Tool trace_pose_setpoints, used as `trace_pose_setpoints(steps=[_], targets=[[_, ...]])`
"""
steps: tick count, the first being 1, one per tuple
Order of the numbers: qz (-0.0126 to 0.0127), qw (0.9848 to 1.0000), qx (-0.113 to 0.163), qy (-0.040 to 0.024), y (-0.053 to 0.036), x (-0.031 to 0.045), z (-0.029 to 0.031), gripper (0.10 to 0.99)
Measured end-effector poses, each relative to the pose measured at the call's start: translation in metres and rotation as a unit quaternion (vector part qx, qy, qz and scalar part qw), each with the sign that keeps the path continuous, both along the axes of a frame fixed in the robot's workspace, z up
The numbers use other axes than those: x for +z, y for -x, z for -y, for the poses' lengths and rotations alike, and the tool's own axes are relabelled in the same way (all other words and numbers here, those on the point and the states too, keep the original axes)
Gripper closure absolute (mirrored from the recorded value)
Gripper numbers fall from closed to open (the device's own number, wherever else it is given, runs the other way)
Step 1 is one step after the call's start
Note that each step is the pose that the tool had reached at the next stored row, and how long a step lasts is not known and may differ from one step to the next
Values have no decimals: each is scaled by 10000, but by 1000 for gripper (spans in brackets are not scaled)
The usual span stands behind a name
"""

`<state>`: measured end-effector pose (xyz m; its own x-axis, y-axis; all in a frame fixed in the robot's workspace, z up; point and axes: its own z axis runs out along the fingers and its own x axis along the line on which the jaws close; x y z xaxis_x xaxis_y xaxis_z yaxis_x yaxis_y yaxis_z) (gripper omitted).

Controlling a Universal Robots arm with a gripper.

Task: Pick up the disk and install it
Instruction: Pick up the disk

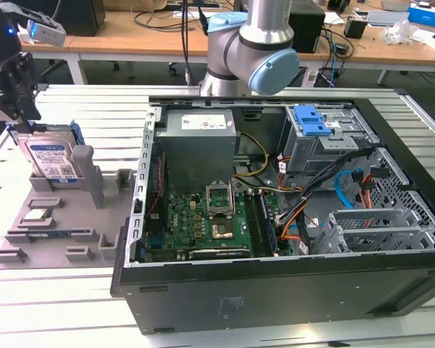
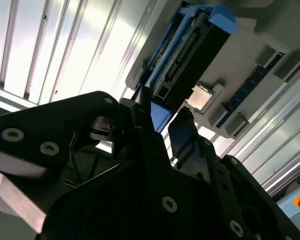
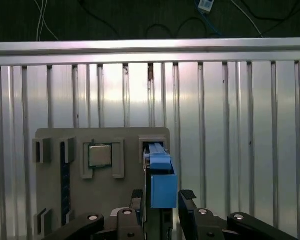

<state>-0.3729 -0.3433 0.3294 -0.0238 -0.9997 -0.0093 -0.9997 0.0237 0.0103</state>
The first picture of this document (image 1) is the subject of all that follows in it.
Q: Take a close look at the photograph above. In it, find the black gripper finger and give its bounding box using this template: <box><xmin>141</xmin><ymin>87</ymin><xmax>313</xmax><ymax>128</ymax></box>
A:
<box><xmin>0</xmin><ymin>52</ymin><xmax>43</xmax><ymax>133</ymax></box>

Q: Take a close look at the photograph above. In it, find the hard disk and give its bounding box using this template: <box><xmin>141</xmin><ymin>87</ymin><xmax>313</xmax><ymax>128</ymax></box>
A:
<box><xmin>5</xmin><ymin>121</ymin><xmax>83</xmax><ymax>184</ymax></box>

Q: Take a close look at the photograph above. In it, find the blue empty disk carrier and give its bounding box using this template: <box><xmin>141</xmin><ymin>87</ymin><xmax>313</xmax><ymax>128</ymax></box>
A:
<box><xmin>292</xmin><ymin>104</ymin><xmax>331</xmax><ymax>138</ymax></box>

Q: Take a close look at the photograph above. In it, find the grey disk bay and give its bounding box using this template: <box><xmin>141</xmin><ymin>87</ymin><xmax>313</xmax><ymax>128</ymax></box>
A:
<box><xmin>313</xmin><ymin>208</ymin><xmax>435</xmax><ymax>254</ymax></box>

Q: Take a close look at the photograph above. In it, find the large black box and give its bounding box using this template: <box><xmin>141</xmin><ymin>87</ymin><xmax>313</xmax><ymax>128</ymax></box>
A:
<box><xmin>52</xmin><ymin>0</ymin><xmax>106</xmax><ymax>37</ymax></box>

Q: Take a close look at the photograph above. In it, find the long wooden desk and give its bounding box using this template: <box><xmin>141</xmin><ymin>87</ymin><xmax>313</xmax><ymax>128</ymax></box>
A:
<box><xmin>0</xmin><ymin>0</ymin><xmax>435</xmax><ymax>86</ymax></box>

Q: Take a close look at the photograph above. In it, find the silver CPU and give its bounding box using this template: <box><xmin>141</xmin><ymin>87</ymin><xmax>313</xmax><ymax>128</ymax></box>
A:
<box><xmin>23</xmin><ymin>209</ymin><xmax>54</xmax><ymax>222</ymax></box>

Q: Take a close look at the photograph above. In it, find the grey parts rack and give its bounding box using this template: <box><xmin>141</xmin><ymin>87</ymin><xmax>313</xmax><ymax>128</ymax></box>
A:
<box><xmin>0</xmin><ymin>144</ymin><xmax>137</xmax><ymax>271</ymax></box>

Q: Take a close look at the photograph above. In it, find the RAM stick with blue label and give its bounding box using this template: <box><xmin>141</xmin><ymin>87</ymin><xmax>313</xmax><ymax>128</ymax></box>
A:
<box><xmin>27</xmin><ymin>230</ymin><xmax>75</xmax><ymax>240</ymax></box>

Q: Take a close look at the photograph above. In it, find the grey power supply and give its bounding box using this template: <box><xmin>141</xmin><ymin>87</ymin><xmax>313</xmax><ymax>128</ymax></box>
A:
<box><xmin>154</xmin><ymin>108</ymin><xmax>240</xmax><ymax>182</ymax></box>

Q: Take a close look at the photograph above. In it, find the green motherboard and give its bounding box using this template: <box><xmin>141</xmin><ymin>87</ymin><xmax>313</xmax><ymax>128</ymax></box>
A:
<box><xmin>144</xmin><ymin>188</ymin><xmax>287</xmax><ymax>262</ymax></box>

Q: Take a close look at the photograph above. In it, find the metal socket cover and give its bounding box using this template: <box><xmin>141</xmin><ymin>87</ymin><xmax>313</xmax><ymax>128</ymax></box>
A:
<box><xmin>205</xmin><ymin>181</ymin><xmax>237</xmax><ymax>219</ymax></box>

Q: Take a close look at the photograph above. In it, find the CPU socket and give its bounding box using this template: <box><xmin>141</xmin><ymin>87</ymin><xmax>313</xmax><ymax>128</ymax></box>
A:
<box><xmin>210</xmin><ymin>221</ymin><xmax>236</xmax><ymax>242</ymax></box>

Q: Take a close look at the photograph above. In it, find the black graphics card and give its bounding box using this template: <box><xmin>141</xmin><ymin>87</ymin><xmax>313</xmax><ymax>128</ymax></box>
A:
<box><xmin>188</xmin><ymin>246</ymin><xmax>251</xmax><ymax>260</ymax></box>

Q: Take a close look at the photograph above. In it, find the black RAM slot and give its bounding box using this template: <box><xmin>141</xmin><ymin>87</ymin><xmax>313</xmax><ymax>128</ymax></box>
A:
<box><xmin>244</xmin><ymin>191</ymin><xmax>268</xmax><ymax>257</ymax></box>

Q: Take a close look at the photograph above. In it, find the installed RAM stick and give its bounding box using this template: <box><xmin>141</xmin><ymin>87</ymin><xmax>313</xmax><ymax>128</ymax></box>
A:
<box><xmin>257</xmin><ymin>191</ymin><xmax>279</xmax><ymax>254</ymax></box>

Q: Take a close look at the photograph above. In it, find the grey metal drive cage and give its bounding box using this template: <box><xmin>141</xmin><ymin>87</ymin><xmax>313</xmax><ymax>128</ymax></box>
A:
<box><xmin>281</xmin><ymin>104</ymin><xmax>380</xmax><ymax>175</ymax></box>

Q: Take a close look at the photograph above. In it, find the black PC case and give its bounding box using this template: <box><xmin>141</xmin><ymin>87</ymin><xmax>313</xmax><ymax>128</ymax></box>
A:
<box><xmin>110</xmin><ymin>94</ymin><xmax>435</xmax><ymax>336</ymax></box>

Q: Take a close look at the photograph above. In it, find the small black cube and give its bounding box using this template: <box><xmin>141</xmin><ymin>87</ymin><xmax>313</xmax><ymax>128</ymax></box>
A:
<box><xmin>344</xmin><ymin>17</ymin><xmax>369</xmax><ymax>39</ymax></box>

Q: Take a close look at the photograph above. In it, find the flat grey box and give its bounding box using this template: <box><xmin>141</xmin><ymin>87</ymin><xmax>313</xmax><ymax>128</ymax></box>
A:
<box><xmin>365</xmin><ymin>9</ymin><xmax>410</xmax><ymax>27</ymax></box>

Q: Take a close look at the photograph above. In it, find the clear plastic bag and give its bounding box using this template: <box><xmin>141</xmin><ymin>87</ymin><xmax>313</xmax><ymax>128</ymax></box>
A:
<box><xmin>380</xmin><ymin>20</ymin><xmax>421</xmax><ymax>46</ymax></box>

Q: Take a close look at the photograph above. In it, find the blue cardboard box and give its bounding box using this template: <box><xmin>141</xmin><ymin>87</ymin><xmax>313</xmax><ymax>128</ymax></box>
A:
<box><xmin>407</xmin><ymin>1</ymin><xmax>435</xmax><ymax>28</ymax></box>

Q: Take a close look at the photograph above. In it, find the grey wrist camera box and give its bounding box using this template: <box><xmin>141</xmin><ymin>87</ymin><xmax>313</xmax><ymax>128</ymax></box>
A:
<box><xmin>16</xmin><ymin>3</ymin><xmax>67</xmax><ymax>47</ymax></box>

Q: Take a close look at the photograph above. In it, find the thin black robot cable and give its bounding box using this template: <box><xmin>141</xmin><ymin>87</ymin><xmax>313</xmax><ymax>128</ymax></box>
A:
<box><xmin>180</xmin><ymin>0</ymin><xmax>195</xmax><ymax>87</ymax></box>

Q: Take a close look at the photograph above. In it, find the yellow wire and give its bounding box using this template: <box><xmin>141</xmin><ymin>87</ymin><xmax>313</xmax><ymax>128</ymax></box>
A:
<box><xmin>233</xmin><ymin>132</ymin><xmax>269</xmax><ymax>178</ymax></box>

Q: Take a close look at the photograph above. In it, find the long orange wire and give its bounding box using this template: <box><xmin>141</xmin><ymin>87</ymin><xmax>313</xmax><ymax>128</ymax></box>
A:
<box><xmin>281</xmin><ymin>206</ymin><xmax>312</xmax><ymax>242</ymax></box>

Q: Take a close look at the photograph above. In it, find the black cable bundle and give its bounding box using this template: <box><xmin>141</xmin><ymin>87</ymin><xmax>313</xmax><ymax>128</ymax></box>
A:
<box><xmin>275</xmin><ymin>146</ymin><xmax>376</xmax><ymax>225</ymax></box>

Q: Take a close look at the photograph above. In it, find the blue wire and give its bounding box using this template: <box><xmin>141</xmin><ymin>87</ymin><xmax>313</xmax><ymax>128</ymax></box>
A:
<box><xmin>333</xmin><ymin>169</ymin><xmax>363</xmax><ymax>210</ymax></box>

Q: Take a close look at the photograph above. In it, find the short orange wire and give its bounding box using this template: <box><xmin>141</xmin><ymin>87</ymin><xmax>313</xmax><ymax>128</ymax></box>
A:
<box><xmin>358</xmin><ymin>173</ymin><xmax>376</xmax><ymax>210</ymax></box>

